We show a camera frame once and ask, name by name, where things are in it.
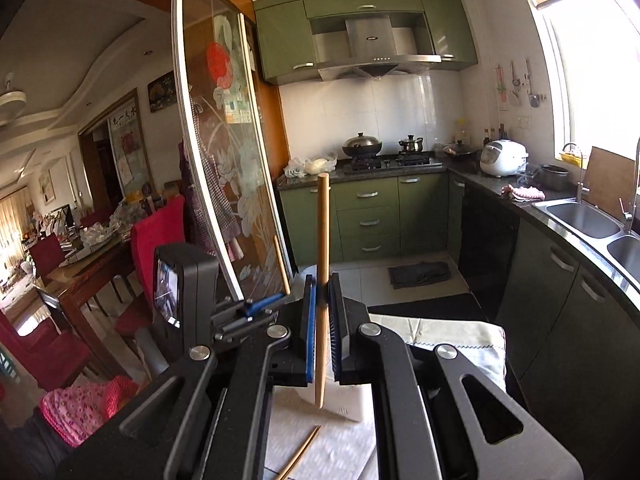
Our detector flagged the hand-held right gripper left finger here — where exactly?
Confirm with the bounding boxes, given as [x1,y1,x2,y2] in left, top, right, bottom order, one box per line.
[57,272,321,480]

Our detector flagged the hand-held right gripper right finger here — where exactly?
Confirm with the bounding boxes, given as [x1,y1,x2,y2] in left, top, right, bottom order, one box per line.
[327,272,583,480]

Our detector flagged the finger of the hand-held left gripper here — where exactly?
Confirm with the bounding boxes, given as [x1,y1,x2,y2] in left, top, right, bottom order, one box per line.
[242,292,288,318]
[215,310,278,341]

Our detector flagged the long wooden chopstick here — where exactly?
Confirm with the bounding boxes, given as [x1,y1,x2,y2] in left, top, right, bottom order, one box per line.
[312,172,332,408]
[272,236,292,296]

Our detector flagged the white plastic utensil holder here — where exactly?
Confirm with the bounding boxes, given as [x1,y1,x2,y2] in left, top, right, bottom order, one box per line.
[272,263,375,423]

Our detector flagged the bunch of wooden chopsticks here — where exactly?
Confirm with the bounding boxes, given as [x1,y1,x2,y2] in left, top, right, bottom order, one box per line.
[275,425,322,480]

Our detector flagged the person's left forearm pink sleeve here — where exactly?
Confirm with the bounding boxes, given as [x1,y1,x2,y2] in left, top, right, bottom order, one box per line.
[39,375,138,448]

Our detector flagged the red covered dining chair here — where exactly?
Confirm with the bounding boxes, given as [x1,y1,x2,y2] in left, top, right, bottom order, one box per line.
[27,232,68,281]
[0,310,96,392]
[115,195,188,356]

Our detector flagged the dark grey floor mat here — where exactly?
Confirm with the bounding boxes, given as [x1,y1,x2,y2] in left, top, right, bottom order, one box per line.
[387,261,452,290]

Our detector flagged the cluttered wooden dining table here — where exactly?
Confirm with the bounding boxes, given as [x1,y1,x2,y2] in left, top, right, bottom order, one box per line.
[32,195,171,311]

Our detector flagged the floral glass sliding door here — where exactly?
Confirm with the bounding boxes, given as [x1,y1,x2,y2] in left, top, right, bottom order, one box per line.
[171,0,296,301]

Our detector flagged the pale green patterned tablecloth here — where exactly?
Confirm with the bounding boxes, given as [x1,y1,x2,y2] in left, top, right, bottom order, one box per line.
[260,312,508,480]

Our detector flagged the white plastic bags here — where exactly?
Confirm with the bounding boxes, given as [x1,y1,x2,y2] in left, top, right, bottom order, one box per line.
[285,152,338,178]

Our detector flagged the black built-in appliance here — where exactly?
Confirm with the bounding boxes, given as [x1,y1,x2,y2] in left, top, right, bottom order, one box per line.
[457,180,521,306]

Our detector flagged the black gas stove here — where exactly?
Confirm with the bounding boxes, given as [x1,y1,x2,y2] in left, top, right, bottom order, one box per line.
[342,152,443,172]

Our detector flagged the black wok with lid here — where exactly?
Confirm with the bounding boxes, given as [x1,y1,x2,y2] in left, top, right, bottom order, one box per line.
[341,131,384,157]

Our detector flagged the dark stone countertop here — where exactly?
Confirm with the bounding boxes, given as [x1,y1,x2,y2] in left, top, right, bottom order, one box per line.
[277,152,640,301]

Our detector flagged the pink cloth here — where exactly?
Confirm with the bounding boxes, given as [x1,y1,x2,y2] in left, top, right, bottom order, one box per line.
[501,184,547,203]

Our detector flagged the white rice cooker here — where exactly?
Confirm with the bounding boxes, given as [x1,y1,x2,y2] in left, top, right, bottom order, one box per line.
[479,139,530,178]

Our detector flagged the green upper kitchen cabinets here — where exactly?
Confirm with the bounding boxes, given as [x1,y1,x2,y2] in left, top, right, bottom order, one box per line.
[252,0,481,86]

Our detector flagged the dark cooking pot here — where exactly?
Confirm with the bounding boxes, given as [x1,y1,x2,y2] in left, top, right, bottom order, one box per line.
[537,164,571,192]

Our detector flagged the stainless steel double sink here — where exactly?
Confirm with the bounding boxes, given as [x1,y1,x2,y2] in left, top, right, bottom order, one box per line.
[530,197,640,293]

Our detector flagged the small steel faucet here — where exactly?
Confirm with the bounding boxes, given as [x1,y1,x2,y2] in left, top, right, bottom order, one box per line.
[561,142,593,203]

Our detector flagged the stainless steel range hood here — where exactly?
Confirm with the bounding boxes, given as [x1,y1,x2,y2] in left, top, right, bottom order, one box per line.
[310,12,443,82]

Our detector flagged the wooden cutting board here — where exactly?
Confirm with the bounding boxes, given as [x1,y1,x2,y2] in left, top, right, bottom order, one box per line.
[585,146,640,218]

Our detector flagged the tall steel faucet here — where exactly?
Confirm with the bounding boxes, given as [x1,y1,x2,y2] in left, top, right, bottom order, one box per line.
[617,135,640,235]

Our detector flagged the kitchen window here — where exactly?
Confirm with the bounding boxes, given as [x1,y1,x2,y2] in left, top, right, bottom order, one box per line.
[542,0,640,161]

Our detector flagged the wall poster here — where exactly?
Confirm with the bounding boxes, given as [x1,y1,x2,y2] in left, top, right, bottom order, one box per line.
[107,110,153,196]

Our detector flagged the dark framed wall picture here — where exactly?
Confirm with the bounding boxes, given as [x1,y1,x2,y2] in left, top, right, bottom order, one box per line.
[147,71,181,113]

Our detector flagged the wall hanging kitchen tools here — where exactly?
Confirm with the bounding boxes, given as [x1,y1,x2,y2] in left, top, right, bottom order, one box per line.
[492,60,543,111]

